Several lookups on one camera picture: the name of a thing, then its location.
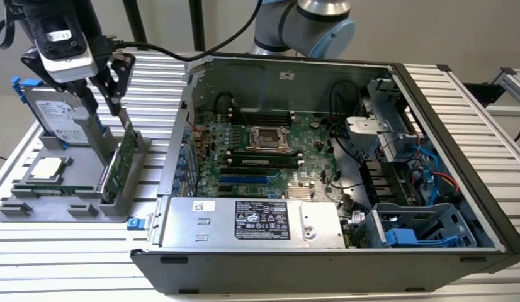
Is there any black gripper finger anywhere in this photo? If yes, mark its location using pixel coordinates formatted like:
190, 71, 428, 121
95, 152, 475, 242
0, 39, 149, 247
19, 52, 97, 118
90, 53, 135, 116

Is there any green graphics card black cooler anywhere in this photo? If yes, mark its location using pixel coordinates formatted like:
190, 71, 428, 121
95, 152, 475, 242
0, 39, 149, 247
94, 105, 142, 202

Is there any hard disk blue carrier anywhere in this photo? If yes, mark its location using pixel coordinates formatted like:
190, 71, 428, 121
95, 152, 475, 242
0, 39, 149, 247
10, 75, 105, 150

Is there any black stand pole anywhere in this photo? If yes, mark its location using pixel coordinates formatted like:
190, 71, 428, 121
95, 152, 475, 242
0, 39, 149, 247
188, 0, 206, 53
122, 0, 149, 51

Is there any silver CPU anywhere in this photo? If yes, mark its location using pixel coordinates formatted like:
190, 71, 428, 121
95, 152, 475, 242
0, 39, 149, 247
27, 157, 69, 179

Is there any green RAM stick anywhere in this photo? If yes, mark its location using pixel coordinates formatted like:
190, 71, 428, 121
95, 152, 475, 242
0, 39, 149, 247
13, 184, 94, 193

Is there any grey parts rack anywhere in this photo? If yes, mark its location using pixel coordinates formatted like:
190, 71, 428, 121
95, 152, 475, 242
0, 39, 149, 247
0, 106, 154, 224

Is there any CPU socket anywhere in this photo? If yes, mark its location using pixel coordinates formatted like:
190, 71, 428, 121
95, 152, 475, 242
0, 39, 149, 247
240, 125, 289, 149

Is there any black expansion slot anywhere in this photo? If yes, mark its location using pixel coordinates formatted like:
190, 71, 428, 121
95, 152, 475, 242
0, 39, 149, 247
218, 166, 271, 176

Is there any installed RAM stick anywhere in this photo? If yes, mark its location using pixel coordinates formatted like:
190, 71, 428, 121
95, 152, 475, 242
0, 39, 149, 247
226, 157, 301, 167

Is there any blue expansion slot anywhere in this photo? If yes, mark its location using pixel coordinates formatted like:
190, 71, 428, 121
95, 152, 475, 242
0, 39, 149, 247
218, 174, 272, 186

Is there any silver power supply unit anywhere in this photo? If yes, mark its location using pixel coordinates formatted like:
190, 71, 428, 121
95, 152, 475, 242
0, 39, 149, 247
157, 196, 344, 249

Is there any green motherboard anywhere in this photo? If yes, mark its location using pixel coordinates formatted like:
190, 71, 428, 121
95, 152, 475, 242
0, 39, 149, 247
190, 109, 352, 199

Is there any silver chipset heatsink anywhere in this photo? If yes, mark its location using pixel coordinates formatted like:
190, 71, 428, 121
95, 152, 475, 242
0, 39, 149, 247
285, 187, 315, 199

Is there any grey metal drive cage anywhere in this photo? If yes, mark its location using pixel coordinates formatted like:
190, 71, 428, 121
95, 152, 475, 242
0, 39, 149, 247
344, 78, 423, 163

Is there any grey open PC case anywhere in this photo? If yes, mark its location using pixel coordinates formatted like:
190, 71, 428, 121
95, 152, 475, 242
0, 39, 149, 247
129, 52, 520, 296

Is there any grey plastic disk bay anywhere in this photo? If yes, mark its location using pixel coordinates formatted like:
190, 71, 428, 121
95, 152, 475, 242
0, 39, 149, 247
353, 203, 480, 249

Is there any blue plastic drive latch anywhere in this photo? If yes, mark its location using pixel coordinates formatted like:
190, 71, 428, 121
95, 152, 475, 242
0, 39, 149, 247
383, 228, 462, 249

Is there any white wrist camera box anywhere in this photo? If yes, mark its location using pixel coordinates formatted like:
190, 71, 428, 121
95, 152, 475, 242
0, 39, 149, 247
34, 15, 98, 84

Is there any thick black camera cable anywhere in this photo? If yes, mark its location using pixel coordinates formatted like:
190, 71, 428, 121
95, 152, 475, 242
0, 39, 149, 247
111, 0, 262, 62

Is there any blue data wire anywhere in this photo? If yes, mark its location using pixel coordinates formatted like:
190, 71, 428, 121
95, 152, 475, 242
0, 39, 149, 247
410, 143, 443, 208

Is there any red data wire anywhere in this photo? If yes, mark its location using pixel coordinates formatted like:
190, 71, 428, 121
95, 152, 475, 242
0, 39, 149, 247
435, 171, 459, 191

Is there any aluminium neighbour table frame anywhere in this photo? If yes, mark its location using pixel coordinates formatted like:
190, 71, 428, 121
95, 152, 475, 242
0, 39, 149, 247
484, 67, 520, 117

